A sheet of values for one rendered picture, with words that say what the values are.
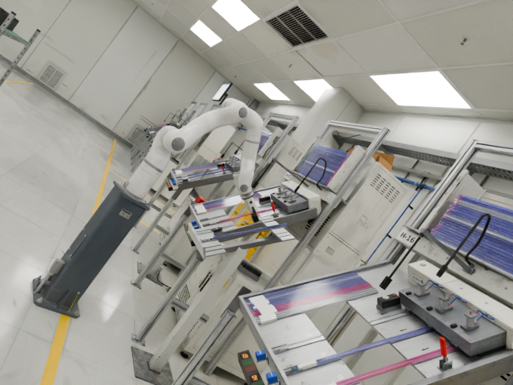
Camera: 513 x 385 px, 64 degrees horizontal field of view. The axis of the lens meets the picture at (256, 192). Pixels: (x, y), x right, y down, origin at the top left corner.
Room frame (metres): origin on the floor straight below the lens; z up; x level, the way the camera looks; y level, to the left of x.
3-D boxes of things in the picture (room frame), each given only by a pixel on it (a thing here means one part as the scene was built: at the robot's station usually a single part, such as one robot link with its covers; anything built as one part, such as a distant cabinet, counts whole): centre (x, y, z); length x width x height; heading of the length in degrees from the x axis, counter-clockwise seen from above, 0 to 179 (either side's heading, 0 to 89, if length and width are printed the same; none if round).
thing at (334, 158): (2.83, -0.29, 1.52); 0.51 x 0.13 x 0.27; 22
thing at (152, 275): (3.43, 0.32, 0.39); 0.24 x 0.24 x 0.78; 22
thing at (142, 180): (2.18, 0.53, 0.79); 0.19 x 0.19 x 0.18
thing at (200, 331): (2.93, -0.38, 0.31); 0.70 x 0.65 x 0.62; 22
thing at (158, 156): (2.20, 0.55, 1.00); 0.19 x 0.12 x 0.24; 34
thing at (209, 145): (7.29, 1.37, 0.95); 1.36 x 0.82 x 1.90; 112
